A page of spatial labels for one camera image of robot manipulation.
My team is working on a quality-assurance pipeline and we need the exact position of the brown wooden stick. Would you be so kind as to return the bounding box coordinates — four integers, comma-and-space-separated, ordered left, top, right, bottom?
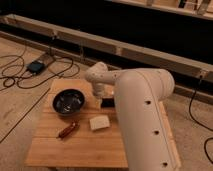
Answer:
58, 121, 79, 139

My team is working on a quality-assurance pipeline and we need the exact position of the blue power adapter box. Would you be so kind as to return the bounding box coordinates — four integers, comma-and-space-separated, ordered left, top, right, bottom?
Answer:
27, 61, 44, 74

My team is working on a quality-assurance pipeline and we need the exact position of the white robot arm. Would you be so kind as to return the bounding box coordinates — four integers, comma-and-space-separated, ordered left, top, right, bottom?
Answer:
85, 62, 176, 171

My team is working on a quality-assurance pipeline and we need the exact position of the dark metal bowl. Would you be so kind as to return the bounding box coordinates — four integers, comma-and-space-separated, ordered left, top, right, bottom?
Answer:
52, 89, 85, 116

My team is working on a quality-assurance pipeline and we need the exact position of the black eraser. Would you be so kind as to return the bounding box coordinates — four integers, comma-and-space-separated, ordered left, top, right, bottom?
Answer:
101, 98, 115, 108

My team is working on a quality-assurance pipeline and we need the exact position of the black cable right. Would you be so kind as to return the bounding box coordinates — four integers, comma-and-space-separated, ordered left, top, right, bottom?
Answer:
188, 78, 213, 166

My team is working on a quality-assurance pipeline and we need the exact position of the wooden table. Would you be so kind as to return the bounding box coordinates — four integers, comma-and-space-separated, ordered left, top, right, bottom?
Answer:
26, 79, 180, 171

